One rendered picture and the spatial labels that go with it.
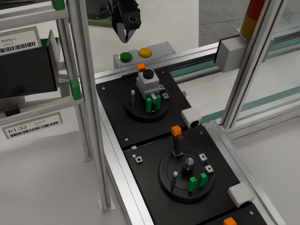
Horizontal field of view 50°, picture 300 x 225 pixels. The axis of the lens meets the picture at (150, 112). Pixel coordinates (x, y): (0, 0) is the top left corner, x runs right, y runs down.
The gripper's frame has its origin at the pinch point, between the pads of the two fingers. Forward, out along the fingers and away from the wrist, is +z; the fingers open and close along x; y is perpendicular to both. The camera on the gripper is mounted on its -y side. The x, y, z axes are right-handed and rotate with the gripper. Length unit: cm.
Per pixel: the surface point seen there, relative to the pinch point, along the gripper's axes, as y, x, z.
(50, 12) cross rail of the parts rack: -43, 25, -43
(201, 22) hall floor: 121, -115, 104
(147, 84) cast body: -23.6, 2.6, -4.3
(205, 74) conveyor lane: -12.2, -24.5, 12.0
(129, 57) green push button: -0.8, -0.9, 6.5
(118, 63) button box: -0.8, 3.2, 7.7
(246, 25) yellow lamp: -33.1, -15.0, -25.1
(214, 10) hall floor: 134, -136, 104
